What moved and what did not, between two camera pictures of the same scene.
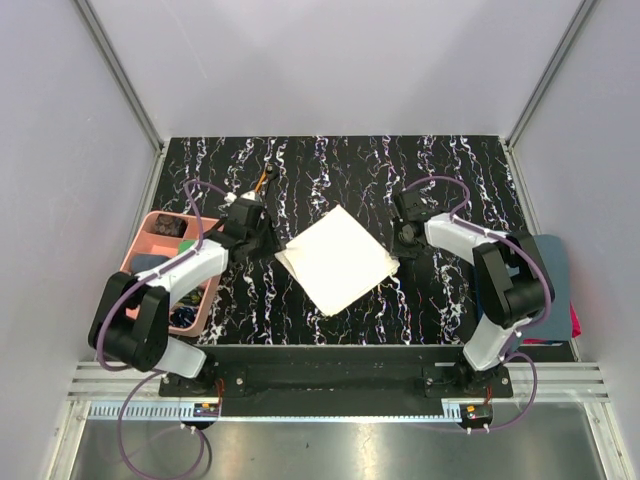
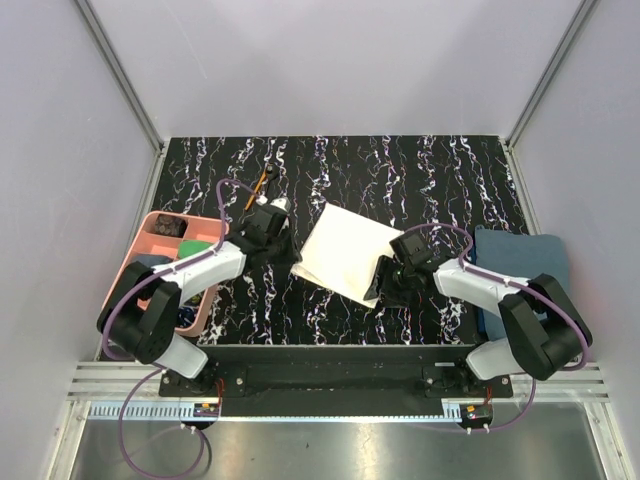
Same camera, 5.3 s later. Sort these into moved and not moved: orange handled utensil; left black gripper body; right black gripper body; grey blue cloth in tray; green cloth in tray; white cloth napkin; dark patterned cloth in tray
Moved: right black gripper body; white cloth napkin; left black gripper body
Not moved: green cloth in tray; orange handled utensil; dark patterned cloth in tray; grey blue cloth in tray
